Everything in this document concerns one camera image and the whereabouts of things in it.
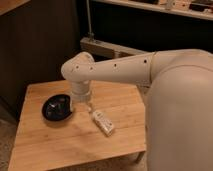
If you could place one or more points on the white plastic bottle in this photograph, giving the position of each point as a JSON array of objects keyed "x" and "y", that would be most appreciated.
[{"x": 104, "y": 123}]

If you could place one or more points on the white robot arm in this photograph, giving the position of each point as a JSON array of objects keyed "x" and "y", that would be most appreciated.
[{"x": 178, "y": 87}]

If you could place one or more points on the light wooden table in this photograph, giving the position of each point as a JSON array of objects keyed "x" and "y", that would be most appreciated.
[{"x": 41, "y": 145}]

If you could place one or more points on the black ceramic bowl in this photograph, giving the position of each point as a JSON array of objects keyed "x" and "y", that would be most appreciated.
[{"x": 57, "y": 108}]

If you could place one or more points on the grey metal upright pole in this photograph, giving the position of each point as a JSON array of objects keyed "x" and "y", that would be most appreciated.
[{"x": 90, "y": 31}]

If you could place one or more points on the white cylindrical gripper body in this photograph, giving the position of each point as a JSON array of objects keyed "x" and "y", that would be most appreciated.
[{"x": 80, "y": 91}]

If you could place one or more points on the wooden upper shelf board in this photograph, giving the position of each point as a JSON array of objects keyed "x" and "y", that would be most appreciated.
[{"x": 199, "y": 9}]

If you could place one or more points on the grey metal shelf beam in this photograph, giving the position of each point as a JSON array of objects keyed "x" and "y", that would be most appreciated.
[{"x": 105, "y": 49}]

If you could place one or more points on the dark wooden cabinet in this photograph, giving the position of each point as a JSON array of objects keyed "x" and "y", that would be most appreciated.
[{"x": 35, "y": 40}]

